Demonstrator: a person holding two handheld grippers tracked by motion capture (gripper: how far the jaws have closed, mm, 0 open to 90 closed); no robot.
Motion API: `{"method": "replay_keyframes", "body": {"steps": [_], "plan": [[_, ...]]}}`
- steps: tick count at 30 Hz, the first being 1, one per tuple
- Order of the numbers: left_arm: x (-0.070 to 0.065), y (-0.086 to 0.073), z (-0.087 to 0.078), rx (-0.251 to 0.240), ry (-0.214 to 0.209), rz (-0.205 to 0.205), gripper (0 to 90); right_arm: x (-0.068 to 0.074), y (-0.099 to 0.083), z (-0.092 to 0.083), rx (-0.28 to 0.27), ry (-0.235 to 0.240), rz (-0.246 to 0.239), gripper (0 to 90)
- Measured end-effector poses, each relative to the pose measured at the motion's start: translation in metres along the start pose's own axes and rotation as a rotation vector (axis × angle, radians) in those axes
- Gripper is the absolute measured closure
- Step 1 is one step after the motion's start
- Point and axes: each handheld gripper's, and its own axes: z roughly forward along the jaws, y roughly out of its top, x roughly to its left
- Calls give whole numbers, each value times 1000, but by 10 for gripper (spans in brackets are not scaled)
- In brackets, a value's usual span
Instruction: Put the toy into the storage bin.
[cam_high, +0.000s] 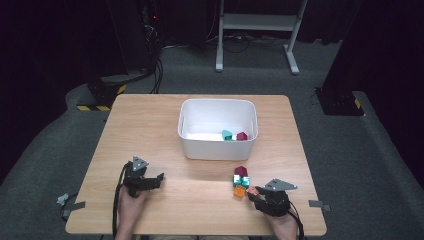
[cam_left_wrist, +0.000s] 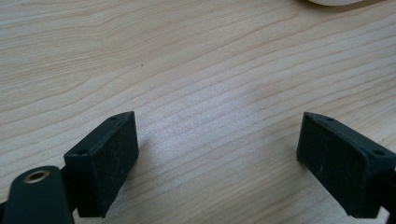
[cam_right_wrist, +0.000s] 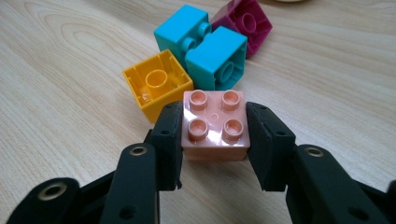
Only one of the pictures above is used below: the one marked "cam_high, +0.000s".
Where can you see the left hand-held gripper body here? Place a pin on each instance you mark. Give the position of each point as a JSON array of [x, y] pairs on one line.
[[136, 174]]

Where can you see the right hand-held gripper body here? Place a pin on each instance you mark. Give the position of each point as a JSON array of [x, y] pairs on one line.
[[275, 200]]

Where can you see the pink toy block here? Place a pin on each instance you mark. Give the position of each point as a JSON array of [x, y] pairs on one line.
[[251, 190]]

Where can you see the white plastic bin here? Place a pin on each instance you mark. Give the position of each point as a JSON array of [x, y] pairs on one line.
[[216, 150]]

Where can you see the person's left hand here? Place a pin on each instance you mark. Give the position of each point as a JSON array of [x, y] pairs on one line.
[[130, 208]]

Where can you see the person's right hand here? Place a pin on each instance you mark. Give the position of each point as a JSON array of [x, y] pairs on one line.
[[283, 228]]

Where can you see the teal and white toy block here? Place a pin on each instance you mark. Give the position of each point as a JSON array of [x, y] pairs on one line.
[[237, 180], [245, 181]]

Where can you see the grey tape strip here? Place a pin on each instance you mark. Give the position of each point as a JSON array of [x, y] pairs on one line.
[[75, 206], [319, 205]]

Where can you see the black base with yellow stripes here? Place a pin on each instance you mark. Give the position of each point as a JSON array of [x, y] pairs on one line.
[[338, 101], [103, 91]]

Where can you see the white metal stand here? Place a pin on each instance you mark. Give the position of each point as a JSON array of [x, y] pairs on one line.
[[258, 22]]

